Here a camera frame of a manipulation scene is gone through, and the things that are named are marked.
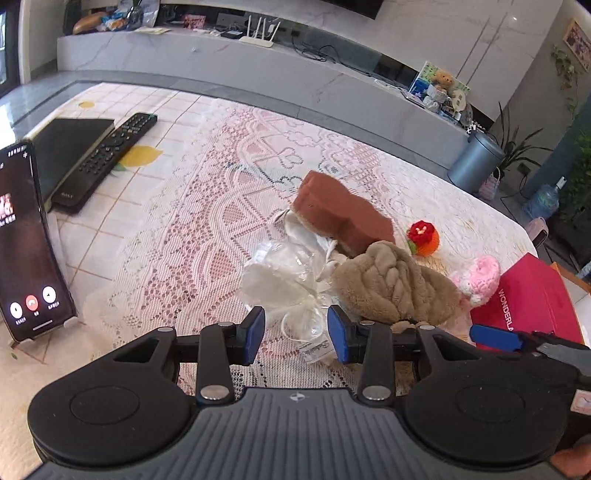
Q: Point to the white power strip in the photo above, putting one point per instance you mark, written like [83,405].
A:
[390,84]

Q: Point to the black smartphone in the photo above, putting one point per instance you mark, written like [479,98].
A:
[27,240]

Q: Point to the grey metal trash bin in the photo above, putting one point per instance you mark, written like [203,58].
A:
[473,161]

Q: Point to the wall outlet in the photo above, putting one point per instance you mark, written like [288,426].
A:
[524,168]

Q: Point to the framed wall picture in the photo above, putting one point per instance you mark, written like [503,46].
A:
[577,41]

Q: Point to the brown sponge block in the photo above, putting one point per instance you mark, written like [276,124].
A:
[341,212]

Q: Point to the white phone stand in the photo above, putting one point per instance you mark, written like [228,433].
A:
[69,323]

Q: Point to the black television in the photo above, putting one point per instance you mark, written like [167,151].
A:
[351,7]

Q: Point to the pale paper sheets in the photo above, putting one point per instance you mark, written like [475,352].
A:
[152,30]

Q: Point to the clear plastic wrapper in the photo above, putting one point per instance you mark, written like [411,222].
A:
[295,258]

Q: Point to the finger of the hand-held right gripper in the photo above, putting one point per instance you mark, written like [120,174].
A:
[496,337]

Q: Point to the white wifi router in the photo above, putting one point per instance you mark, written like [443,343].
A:
[258,37]

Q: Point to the beige braided plush hat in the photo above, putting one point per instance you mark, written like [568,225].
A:
[392,281]

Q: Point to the hanging vine plant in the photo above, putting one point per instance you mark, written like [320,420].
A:
[565,69]

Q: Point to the pink printed card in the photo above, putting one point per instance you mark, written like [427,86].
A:
[194,21]

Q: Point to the black remote control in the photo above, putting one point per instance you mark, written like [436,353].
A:
[115,147]

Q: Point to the bread loaf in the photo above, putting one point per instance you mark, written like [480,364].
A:
[90,22]

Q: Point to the person's right hand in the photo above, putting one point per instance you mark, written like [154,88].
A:
[572,459]

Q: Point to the small black device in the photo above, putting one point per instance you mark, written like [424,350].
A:
[231,33]

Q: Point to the brown teddy bear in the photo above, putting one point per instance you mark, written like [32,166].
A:
[441,87]

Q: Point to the clear plastic bag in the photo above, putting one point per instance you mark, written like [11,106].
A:
[148,13]

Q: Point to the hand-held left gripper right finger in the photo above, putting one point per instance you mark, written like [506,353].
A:
[339,337]

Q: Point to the small pink bag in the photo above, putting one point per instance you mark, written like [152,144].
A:
[489,184]

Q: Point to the blue water jug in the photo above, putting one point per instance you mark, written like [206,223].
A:
[545,201]

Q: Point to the orange crochet ball red flower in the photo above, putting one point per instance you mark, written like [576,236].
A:
[427,240]

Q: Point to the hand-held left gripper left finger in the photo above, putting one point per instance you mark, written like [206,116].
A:
[255,334]

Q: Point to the white marble TV cabinet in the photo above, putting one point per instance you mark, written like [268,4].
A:
[231,64]

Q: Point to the long leaf potted plant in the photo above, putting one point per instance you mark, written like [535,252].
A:
[517,147]

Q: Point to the snack packets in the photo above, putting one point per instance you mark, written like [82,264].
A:
[117,21]

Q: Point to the pink heater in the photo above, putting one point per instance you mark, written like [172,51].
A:
[538,233]

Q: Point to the pink crochet toy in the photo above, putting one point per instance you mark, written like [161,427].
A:
[480,277]

